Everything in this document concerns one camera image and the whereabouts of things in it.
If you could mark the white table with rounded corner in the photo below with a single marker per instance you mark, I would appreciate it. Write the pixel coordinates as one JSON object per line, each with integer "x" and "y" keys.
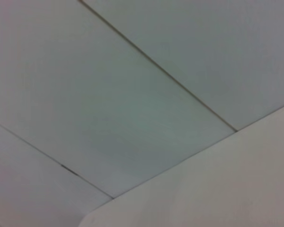
{"x": 203, "y": 189}

